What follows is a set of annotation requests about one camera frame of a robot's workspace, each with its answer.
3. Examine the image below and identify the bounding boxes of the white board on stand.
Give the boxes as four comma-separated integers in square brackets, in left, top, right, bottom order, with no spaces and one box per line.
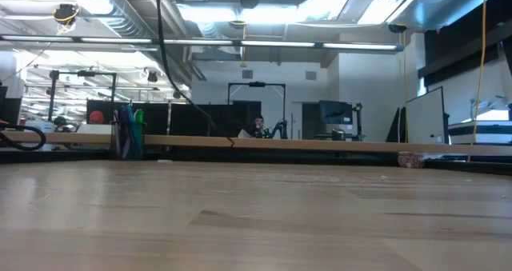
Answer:
[405,86,451,145]

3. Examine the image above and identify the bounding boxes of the black computer monitor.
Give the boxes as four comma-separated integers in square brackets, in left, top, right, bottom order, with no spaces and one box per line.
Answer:
[318,99,354,126]

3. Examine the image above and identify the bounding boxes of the yellow ceiling cable reel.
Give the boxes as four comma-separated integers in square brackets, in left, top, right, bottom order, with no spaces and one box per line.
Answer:
[52,3,81,35]

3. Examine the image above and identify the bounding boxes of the person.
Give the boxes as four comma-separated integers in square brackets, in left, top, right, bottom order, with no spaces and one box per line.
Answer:
[250,114,270,139]

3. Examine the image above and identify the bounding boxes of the blue pen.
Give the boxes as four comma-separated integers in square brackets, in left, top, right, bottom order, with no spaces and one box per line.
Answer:
[122,103,136,160]

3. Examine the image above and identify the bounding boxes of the black gantry frame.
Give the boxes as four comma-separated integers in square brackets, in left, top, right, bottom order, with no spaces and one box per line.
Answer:
[226,81,287,140]
[47,68,119,123]

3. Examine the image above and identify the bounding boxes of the black looped cable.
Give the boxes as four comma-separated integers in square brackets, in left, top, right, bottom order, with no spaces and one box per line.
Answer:
[0,122,47,152]

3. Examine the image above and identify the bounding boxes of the yellow cable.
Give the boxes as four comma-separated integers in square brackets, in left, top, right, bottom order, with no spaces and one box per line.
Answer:
[466,0,488,163]

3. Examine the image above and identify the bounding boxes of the black pen cup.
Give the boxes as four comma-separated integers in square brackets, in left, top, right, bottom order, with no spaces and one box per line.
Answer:
[110,121,147,161]

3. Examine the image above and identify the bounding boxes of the green marker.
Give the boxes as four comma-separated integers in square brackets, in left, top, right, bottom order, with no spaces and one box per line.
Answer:
[134,108,145,152]

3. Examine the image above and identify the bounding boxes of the black partition panels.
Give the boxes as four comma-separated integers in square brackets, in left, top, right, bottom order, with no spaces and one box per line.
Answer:
[86,98,263,138]

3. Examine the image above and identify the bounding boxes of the thin black socket cable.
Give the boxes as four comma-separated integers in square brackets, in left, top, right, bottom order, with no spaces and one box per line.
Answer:
[154,0,236,147]

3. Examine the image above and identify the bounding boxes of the speckled small round container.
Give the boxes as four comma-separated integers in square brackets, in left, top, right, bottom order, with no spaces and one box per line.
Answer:
[397,151,426,169]

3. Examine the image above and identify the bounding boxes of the long ceiling light strip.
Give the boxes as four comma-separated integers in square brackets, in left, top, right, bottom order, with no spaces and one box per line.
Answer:
[0,34,405,53]

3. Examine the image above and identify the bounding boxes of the white table with black stripe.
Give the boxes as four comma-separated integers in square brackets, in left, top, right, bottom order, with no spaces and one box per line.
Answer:
[447,119,512,146]

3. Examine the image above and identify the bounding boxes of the black aluminium table frame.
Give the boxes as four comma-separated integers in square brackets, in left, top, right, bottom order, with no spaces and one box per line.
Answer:
[0,147,512,177]

